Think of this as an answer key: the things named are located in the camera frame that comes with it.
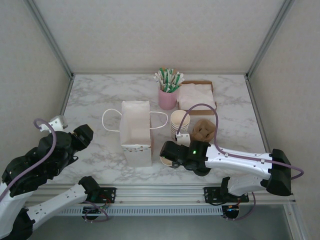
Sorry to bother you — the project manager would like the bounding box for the stack of paper cups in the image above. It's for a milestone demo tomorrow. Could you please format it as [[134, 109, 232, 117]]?
[[169, 109, 191, 140]]

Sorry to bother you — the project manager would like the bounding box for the white paper carry bag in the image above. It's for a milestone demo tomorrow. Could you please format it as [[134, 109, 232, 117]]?
[[101, 100, 169, 168]]

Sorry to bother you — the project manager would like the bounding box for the small electronics board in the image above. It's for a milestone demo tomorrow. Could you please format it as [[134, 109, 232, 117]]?
[[223, 204, 240, 215], [83, 206, 104, 216]]

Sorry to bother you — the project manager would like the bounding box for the brown pulp cup carrier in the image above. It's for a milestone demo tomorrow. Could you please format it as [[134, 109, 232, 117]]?
[[191, 119, 216, 144]]

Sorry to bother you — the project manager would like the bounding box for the aluminium front mounting rail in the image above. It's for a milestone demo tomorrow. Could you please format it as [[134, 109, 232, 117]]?
[[24, 183, 297, 206]]

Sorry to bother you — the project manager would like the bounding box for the brown cardboard napkin tray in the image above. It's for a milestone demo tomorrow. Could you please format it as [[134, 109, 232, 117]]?
[[177, 79, 218, 116]]

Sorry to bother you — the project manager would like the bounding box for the white paper napkin stack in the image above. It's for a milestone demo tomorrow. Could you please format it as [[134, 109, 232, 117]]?
[[177, 83, 216, 111]]

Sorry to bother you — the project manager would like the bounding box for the aluminium frame post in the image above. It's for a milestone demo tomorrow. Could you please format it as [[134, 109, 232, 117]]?
[[245, 0, 297, 80], [26, 0, 75, 80], [283, 202, 305, 240]]

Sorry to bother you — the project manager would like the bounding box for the coffee cup with black lid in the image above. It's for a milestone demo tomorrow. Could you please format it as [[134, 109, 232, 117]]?
[[160, 156, 176, 168]]

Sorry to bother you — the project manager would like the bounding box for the pink cylindrical holder cup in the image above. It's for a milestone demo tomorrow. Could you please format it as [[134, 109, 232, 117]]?
[[158, 87, 179, 110]]

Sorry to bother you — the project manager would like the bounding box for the grey slotted cable duct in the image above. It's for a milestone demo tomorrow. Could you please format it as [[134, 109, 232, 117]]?
[[59, 206, 224, 216]]

